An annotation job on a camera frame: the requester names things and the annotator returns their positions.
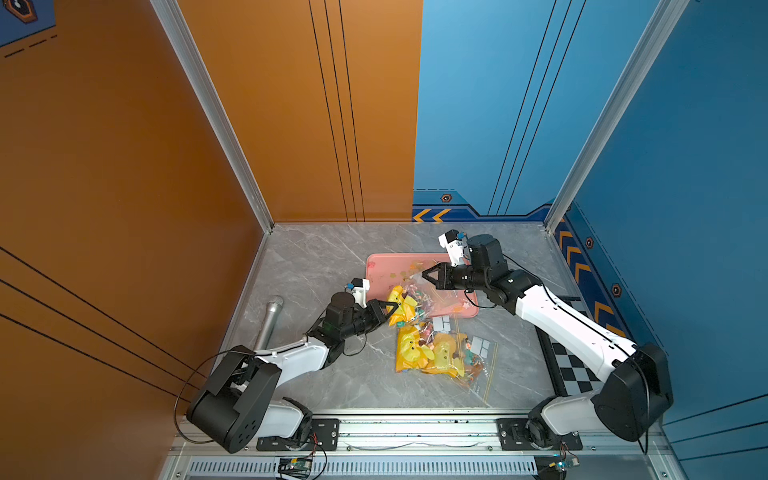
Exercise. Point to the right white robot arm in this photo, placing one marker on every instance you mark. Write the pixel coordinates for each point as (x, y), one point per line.
(636, 387)

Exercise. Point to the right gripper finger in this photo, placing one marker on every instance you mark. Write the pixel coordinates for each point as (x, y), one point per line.
(441, 284)
(438, 271)

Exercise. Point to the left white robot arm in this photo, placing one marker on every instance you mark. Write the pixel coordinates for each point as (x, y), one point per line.
(236, 404)

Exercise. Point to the right green circuit board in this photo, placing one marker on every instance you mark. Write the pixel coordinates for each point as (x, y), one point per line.
(554, 469)

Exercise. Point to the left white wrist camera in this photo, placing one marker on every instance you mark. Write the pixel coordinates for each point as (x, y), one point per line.
(359, 288)

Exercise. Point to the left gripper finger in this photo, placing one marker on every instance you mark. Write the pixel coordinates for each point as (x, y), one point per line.
(383, 317)
(386, 306)

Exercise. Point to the clear ziploc bag with candies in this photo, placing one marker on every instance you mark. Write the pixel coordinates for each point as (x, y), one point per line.
(414, 300)

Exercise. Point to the silver microphone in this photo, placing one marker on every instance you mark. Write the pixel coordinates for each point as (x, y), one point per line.
(273, 309)

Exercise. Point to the black white checkerboard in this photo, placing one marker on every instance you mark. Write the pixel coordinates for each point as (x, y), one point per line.
(569, 375)

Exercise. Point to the green circuit board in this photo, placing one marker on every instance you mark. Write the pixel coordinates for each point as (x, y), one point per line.
(554, 469)
(295, 468)

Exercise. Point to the left green circuit board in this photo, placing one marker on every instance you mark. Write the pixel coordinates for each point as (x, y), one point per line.
(295, 468)

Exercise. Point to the pink plastic tray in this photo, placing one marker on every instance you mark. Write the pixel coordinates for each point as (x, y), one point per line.
(387, 270)

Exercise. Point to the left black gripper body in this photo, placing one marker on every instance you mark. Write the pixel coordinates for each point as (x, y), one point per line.
(364, 320)

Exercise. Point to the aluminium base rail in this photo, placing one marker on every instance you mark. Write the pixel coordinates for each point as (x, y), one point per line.
(424, 444)

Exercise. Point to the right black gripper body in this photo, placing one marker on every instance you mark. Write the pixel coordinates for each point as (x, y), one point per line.
(466, 277)

